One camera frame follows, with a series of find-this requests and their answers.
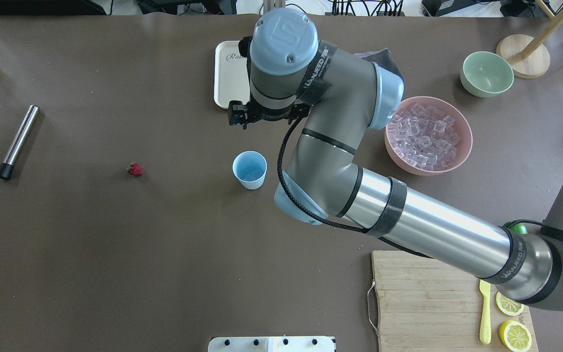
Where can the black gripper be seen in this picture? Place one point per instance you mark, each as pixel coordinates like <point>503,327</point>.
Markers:
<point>237,113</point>

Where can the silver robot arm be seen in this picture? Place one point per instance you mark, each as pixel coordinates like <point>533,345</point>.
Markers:
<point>331,99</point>

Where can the light blue plastic cup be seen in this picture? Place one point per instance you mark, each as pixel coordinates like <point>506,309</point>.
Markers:
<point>250,168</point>

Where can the pile of ice cubes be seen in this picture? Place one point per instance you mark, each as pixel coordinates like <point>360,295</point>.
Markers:
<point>428,137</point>

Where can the wooden cup stand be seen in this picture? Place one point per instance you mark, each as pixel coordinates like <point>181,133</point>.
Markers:
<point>526,55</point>

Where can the cream rabbit tray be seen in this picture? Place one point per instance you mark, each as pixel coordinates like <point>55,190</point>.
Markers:
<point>230,75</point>

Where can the red strawberry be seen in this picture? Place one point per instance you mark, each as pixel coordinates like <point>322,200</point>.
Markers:
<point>135,169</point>

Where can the grey folded cloth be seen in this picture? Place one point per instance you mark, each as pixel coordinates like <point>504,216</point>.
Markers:
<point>383,58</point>

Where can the pink bowl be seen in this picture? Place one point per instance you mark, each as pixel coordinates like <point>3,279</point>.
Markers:
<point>462,146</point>

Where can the green ceramic bowl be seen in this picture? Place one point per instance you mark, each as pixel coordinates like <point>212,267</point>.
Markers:
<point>485,75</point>

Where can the wooden cutting board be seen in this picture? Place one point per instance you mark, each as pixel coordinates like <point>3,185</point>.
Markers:
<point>428,306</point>

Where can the green lime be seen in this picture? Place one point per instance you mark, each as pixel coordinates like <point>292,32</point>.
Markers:
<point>516,227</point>

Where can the yellow plastic knife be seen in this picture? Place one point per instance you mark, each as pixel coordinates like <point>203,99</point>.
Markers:
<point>485,334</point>

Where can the lemon half slice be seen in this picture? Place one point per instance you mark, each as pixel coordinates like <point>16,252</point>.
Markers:
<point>508,306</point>

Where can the aluminium frame post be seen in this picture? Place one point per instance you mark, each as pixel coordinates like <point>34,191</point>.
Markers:
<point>269,5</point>

